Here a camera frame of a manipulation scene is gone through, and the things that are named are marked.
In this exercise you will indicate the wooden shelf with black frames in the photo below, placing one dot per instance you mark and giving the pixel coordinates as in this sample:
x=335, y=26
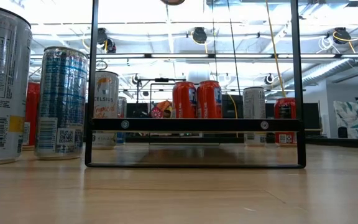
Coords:
x=197, y=124

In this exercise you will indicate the long ceiling light strip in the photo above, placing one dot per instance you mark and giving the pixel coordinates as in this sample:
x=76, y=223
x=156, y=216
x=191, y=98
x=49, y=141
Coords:
x=182, y=56

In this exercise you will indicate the silver blue slim can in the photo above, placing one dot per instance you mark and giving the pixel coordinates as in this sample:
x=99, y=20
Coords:
x=61, y=102
x=122, y=107

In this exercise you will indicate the white tall Celsius can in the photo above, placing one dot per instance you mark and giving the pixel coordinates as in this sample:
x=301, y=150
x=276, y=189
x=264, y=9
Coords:
x=254, y=102
x=106, y=93
x=2, y=93

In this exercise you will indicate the black round bin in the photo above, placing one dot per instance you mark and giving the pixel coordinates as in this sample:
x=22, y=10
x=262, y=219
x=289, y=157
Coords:
x=342, y=132

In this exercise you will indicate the black aluminium table frame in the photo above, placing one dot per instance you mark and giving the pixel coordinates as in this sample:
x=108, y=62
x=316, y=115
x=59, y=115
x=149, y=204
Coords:
x=182, y=140

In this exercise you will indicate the silver ventilation duct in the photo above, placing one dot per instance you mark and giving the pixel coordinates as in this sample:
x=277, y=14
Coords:
x=319, y=73

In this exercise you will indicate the white teal wall painting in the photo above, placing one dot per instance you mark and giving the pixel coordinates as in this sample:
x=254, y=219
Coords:
x=353, y=118

